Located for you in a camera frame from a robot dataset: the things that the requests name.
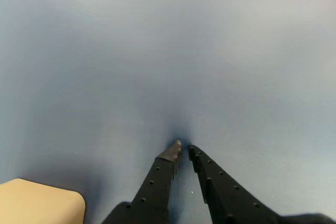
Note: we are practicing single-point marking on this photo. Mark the gold metal container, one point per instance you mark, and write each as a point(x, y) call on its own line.
point(39, 203)

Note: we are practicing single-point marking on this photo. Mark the grey table mat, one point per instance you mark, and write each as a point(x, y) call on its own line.
point(168, 64)

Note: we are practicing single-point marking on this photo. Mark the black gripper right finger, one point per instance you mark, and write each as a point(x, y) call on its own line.
point(225, 197)

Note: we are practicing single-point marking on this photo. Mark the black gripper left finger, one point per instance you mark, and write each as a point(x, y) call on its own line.
point(157, 187)

